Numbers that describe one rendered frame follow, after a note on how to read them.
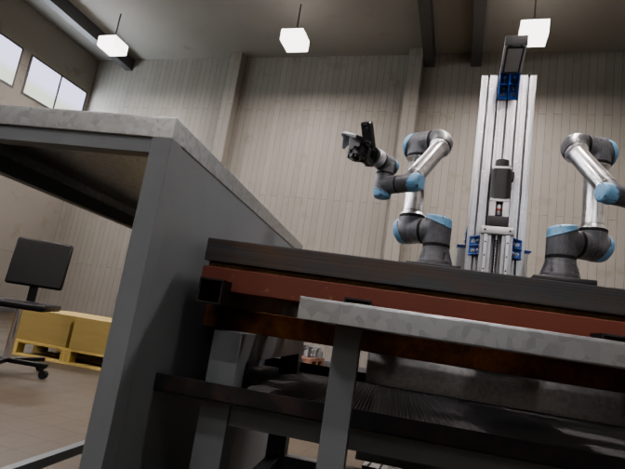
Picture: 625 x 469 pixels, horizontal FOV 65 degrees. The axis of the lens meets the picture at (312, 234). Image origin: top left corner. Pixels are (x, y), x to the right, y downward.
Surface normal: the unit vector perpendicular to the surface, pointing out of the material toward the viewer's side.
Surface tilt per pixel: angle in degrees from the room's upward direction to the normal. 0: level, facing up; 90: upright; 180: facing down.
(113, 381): 90
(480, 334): 90
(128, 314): 90
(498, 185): 90
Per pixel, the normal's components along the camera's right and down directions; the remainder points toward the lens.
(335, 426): -0.16, -0.21
